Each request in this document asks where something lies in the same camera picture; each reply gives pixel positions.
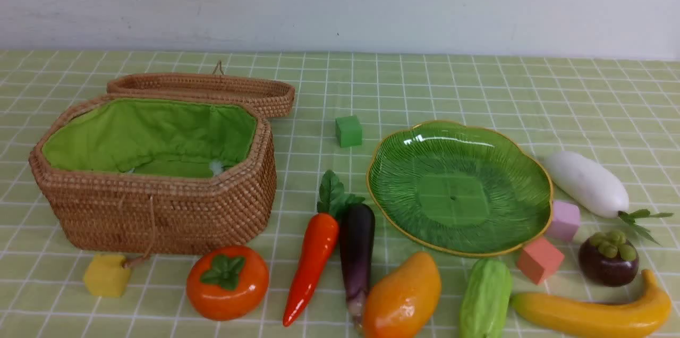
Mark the green foam cube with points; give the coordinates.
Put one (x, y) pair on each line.
(348, 131)

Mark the white radish toy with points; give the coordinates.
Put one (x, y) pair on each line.
(588, 182)

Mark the woven wicker basket lid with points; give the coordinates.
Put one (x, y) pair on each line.
(271, 98)

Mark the purple eggplant toy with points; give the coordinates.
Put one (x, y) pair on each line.
(356, 237)

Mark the pink foam cube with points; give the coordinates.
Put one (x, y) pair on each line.
(565, 222)

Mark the green glass leaf plate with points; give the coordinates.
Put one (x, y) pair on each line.
(463, 190)

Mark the orange mango toy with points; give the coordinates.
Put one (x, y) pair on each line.
(401, 303)

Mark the green bitter gourd toy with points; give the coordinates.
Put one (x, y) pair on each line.
(485, 303)

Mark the red chili pepper toy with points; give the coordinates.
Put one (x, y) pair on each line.
(319, 242)

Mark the yellow foam block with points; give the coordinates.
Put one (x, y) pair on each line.
(106, 276)

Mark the woven wicker basket green lining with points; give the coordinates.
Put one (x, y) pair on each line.
(158, 174)

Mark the orange persimmon toy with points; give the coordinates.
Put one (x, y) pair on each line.
(227, 283)

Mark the yellow banana toy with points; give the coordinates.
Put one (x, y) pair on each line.
(640, 318)

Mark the salmon red foam cube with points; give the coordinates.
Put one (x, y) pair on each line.
(539, 259)

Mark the purple mangosteen toy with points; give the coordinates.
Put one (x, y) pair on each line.
(609, 259)

